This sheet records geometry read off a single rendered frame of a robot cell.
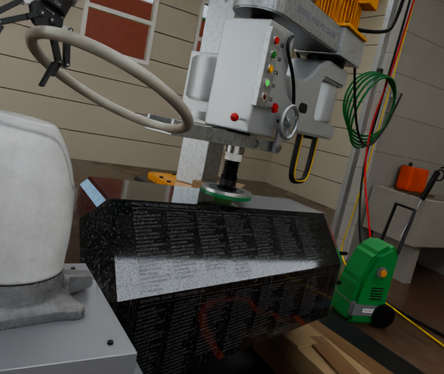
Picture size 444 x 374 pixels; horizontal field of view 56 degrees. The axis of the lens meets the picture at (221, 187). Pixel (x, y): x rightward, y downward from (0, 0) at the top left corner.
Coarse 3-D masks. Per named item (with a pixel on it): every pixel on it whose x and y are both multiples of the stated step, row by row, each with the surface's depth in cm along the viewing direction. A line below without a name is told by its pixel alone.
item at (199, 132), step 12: (156, 120) 138; (168, 120) 143; (180, 120) 148; (192, 132) 137; (204, 132) 142; (216, 132) 148; (228, 132) 154; (228, 144) 156; (240, 144) 162; (252, 144) 169; (264, 144) 176
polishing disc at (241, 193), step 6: (204, 186) 168; (210, 186) 169; (216, 186) 172; (234, 186) 182; (216, 192) 163; (222, 192) 163; (228, 192) 164; (234, 192) 167; (240, 192) 170; (246, 192) 173
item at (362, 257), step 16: (368, 240) 302; (352, 256) 303; (368, 256) 289; (384, 256) 284; (352, 272) 296; (368, 272) 286; (384, 272) 283; (336, 288) 309; (352, 288) 291; (368, 288) 287; (384, 288) 290; (336, 304) 303; (352, 304) 287; (368, 304) 290; (384, 304) 292; (352, 320) 292; (368, 320) 292; (384, 320) 290
